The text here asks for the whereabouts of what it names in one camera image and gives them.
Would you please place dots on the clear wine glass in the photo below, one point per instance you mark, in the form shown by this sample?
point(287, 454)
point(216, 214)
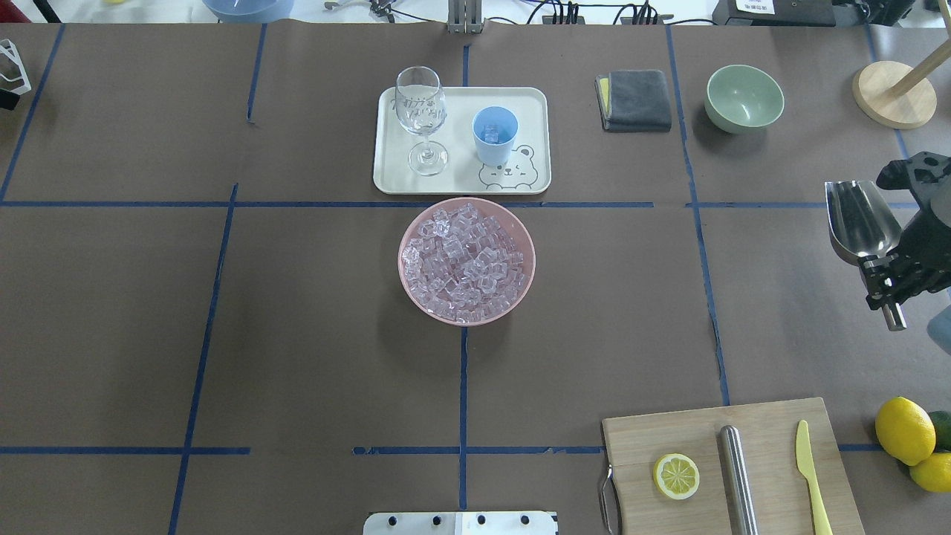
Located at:
point(421, 110)

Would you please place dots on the wooden paper towel stand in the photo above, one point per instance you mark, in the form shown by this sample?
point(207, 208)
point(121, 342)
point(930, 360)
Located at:
point(896, 95)

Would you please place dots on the pink bowl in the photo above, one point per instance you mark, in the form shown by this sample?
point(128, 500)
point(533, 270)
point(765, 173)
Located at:
point(466, 316)

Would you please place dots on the yellow plastic knife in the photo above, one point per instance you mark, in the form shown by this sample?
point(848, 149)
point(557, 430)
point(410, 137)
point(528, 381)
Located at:
point(806, 467)

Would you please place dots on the white wire cup rack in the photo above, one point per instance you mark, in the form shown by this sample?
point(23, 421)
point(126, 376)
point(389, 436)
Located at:
point(14, 77)

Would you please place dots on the wooden cutting board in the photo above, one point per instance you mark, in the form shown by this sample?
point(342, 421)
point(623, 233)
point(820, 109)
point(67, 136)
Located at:
point(779, 494)

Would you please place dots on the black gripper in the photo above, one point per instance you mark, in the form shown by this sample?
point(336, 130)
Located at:
point(929, 239)

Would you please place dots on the aluminium frame post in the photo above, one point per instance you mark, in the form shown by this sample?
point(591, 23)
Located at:
point(465, 16)

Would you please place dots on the blue bowl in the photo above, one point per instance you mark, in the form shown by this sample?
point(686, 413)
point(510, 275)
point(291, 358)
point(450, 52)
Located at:
point(250, 11)

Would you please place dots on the grey yellow cloth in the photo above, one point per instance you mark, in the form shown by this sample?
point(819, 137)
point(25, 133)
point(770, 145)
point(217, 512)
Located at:
point(634, 101)

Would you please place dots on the yellow lemon lower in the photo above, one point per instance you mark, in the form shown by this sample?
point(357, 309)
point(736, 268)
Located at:
point(933, 474)

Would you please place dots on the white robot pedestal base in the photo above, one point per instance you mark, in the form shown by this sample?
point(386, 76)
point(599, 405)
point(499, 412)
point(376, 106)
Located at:
point(463, 522)

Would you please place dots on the pile of clear ice cubes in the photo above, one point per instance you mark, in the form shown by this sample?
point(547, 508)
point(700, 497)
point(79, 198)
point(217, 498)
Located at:
point(466, 260)

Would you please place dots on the half lemon slice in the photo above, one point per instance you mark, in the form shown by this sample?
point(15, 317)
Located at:
point(676, 476)

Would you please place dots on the blue cup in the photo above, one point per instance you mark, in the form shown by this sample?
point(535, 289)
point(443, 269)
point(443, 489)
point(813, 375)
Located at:
point(508, 124)

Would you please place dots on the green bowl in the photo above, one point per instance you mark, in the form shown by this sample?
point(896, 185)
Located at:
point(741, 99)

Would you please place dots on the yellow lemon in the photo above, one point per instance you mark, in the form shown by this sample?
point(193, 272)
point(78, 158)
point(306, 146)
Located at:
point(905, 431)
point(933, 474)

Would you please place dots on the stainless steel ice scoop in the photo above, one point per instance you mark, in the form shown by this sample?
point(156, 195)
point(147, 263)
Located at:
point(862, 231)

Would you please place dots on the cream bear tray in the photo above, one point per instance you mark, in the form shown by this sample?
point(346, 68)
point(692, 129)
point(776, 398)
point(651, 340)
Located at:
point(527, 172)

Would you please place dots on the yellow lemon upper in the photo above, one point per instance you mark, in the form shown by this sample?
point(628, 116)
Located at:
point(905, 431)

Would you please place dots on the ice cubes in cup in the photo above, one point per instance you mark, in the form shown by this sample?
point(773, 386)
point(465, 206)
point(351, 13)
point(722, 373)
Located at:
point(490, 135)

